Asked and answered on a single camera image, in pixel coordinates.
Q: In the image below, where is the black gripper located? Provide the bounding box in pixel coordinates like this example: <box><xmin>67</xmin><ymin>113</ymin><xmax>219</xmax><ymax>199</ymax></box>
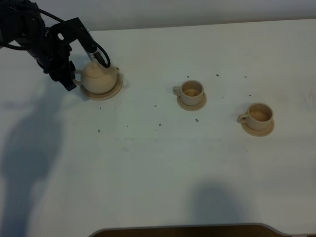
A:
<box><xmin>27</xmin><ymin>28</ymin><xmax>76</xmax><ymax>91</ymax></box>

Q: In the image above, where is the beige teapot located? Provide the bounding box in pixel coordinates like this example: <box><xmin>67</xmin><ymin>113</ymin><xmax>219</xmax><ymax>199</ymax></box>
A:
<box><xmin>73</xmin><ymin>62</ymin><xmax>119</xmax><ymax>94</ymax></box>

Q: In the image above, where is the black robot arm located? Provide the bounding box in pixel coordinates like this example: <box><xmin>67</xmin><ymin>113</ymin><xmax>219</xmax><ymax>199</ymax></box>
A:
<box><xmin>0</xmin><ymin>0</ymin><xmax>76</xmax><ymax>91</ymax></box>

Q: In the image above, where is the beige teapot saucer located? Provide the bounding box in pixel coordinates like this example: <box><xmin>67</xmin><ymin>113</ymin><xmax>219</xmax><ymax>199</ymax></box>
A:
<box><xmin>80</xmin><ymin>73</ymin><xmax>123</xmax><ymax>101</ymax></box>

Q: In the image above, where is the beige middle saucer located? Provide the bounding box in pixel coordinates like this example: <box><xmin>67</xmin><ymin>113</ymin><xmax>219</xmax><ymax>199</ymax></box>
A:
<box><xmin>177</xmin><ymin>93</ymin><xmax>207</xmax><ymax>111</ymax></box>

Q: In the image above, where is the beige middle teacup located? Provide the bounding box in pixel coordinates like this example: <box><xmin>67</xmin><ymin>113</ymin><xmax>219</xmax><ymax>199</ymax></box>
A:
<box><xmin>172</xmin><ymin>80</ymin><xmax>204</xmax><ymax>106</ymax></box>

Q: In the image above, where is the beige teacup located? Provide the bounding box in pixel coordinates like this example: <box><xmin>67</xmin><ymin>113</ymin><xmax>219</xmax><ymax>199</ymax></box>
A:
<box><xmin>237</xmin><ymin>103</ymin><xmax>274</xmax><ymax>131</ymax></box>
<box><xmin>172</xmin><ymin>80</ymin><xmax>204</xmax><ymax>106</ymax></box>

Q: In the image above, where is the beige right teacup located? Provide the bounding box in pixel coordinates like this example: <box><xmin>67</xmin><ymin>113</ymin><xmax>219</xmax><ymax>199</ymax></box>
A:
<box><xmin>237</xmin><ymin>103</ymin><xmax>274</xmax><ymax>131</ymax></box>

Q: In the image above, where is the beige right saucer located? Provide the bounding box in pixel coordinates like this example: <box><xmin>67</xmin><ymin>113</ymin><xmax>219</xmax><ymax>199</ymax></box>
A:
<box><xmin>241</xmin><ymin>120</ymin><xmax>275</xmax><ymax>137</ymax></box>

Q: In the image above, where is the black braided cable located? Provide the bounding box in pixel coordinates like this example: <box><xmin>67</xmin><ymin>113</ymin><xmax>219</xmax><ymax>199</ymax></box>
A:
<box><xmin>37</xmin><ymin>7</ymin><xmax>111</xmax><ymax>69</ymax></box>

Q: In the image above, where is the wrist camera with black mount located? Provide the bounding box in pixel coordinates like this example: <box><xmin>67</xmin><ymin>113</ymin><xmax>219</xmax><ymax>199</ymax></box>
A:
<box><xmin>58</xmin><ymin>17</ymin><xmax>97</xmax><ymax>61</ymax></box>

